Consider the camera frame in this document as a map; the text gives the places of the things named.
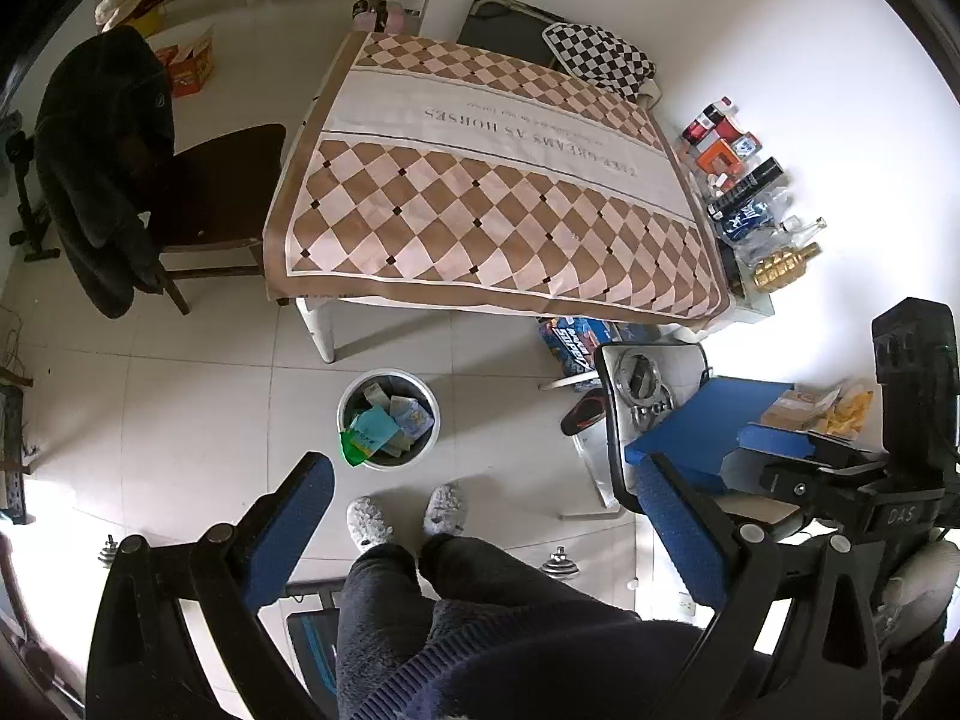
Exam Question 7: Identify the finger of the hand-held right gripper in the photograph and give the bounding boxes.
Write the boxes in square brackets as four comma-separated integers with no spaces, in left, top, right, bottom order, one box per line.
[757,457,878,522]
[737,424,890,466]

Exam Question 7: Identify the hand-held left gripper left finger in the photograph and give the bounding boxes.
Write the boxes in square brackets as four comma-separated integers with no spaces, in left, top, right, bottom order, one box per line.
[86,452,336,720]

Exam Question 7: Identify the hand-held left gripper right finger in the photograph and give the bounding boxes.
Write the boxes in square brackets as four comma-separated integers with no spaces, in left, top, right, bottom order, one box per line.
[636,454,886,720]

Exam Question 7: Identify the green plastic bag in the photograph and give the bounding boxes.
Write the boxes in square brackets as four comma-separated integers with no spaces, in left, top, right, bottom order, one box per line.
[340,427,376,467]

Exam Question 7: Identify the cyan packet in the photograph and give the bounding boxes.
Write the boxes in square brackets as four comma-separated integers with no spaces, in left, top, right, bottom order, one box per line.
[349,409,402,458]

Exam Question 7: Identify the colourful milk carton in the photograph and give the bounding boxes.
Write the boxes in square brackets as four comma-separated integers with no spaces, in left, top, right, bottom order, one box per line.
[390,394,436,442]

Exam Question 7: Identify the white trash bin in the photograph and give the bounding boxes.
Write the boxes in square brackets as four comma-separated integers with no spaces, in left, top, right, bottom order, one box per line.
[336,370,441,472]

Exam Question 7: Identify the brown cardboard box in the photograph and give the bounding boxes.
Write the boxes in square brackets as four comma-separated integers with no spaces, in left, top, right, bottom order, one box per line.
[761,388,841,432]

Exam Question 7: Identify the grey fuzzy slipper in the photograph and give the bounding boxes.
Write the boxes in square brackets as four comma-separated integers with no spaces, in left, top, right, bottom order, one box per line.
[346,496,395,550]
[424,484,470,539]

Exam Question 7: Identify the yellow bags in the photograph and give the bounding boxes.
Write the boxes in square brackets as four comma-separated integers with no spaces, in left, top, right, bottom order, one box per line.
[814,386,875,436]

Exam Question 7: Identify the plain blue box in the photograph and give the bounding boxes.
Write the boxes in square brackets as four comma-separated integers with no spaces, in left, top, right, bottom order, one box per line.
[625,377,796,496]

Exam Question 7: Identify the black chair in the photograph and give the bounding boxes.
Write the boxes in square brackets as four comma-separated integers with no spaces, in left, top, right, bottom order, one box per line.
[595,341,710,511]

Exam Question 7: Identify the silver metal burner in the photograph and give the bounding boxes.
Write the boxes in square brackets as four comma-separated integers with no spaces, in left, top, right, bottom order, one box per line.
[615,351,676,436]

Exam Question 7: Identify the red and black slipper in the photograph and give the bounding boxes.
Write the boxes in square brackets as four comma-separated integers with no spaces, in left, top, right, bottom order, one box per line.
[561,390,607,436]

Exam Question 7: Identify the black mat blue lines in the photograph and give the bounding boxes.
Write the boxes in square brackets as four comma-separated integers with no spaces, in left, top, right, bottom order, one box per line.
[287,585,338,720]

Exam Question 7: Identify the gold grenade-shaped bottle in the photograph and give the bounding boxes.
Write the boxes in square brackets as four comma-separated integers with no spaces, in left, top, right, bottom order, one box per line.
[752,242,822,292]

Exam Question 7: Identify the blue printed carton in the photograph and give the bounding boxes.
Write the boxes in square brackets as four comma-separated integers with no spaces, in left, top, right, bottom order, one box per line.
[536,317,661,380]

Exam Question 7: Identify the blue printed cup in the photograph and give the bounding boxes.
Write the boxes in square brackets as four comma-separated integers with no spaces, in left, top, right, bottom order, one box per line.
[720,195,773,241]

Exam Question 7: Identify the black can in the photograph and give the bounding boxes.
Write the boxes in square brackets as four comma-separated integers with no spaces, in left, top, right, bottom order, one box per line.
[709,157,785,215]

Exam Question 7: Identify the red bottle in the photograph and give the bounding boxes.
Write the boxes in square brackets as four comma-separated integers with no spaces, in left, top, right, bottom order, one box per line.
[682,97,740,143]

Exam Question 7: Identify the brown wooden chair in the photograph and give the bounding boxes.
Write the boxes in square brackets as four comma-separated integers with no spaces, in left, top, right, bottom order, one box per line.
[139,124,290,316]

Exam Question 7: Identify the brown checked tablecloth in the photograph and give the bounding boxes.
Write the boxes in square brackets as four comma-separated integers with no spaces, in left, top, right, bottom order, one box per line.
[262,30,732,331]

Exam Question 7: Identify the black jacket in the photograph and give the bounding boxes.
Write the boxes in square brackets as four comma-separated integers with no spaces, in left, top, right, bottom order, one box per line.
[34,26,177,320]

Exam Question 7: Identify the black exercise stand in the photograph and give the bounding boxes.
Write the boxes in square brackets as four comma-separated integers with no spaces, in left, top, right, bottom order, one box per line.
[4,131,61,263]

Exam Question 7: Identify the black white checkered cushion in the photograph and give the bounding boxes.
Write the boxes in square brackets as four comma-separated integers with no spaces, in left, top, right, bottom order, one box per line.
[541,22,659,100]

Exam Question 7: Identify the orange cardboard box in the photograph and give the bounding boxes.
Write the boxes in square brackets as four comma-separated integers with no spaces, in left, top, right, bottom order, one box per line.
[154,25,216,97]

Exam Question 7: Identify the black folding table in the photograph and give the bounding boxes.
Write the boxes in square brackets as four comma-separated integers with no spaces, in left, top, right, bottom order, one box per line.
[457,0,571,76]

